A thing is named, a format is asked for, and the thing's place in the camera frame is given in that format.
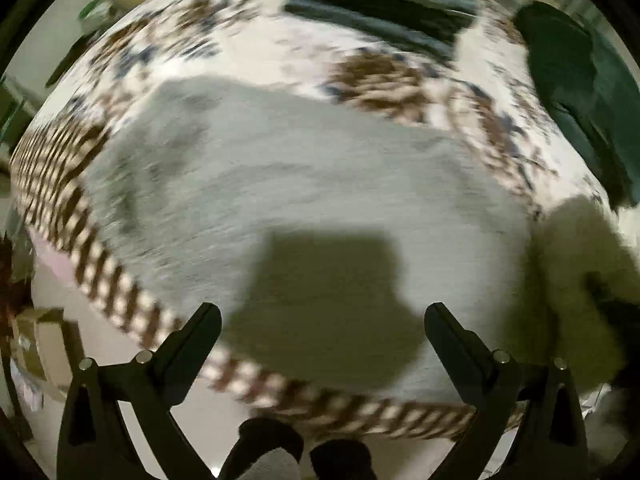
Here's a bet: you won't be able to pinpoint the person's left foot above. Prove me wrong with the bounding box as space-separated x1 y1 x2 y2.
219 417 305 480

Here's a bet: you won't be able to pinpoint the cardboard box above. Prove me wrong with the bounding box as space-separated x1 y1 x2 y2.
9 307 77 392

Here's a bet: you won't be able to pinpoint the brown patterned printed blanket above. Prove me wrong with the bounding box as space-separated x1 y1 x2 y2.
10 0 617 443

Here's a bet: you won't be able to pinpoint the person's foot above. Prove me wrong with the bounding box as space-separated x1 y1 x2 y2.
219 417 305 480
309 439 374 480

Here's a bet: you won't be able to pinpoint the grey towel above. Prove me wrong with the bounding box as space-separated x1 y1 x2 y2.
82 75 543 407

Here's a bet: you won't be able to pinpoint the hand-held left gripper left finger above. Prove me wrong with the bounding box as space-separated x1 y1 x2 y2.
57 302 223 480

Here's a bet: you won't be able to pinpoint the folded dark green clothes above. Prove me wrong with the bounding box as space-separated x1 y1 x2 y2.
282 0 485 68

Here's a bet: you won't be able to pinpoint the person's right foot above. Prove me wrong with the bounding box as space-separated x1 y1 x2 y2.
309 439 374 480

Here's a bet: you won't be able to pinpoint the dark green cloth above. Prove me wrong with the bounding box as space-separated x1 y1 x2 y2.
514 2 640 209

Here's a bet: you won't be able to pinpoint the green object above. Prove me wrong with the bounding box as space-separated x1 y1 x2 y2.
77 0 120 36

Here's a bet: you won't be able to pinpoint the pale fuzzy cloth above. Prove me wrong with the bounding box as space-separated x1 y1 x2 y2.
520 196 640 391

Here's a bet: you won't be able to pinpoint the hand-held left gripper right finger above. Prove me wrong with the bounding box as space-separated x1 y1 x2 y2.
424 302 589 480

